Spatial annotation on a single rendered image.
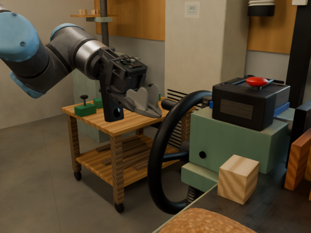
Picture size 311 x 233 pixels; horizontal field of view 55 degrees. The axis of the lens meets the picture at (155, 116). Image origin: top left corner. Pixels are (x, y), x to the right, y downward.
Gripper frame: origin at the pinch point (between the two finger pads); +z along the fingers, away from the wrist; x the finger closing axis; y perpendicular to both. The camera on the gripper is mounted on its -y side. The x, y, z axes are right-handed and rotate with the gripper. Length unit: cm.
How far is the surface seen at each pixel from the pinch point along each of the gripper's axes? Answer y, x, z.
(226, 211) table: 9.6, -17.9, 26.0
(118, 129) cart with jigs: -59, 48, -54
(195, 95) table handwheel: 7.2, 4.3, 4.9
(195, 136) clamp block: 7.5, -7.1, 13.8
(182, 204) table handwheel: -16.4, 1.7, 13.4
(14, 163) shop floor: -146, 30, -134
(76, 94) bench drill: -117, 101, -166
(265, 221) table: 11.1, -16.5, 29.8
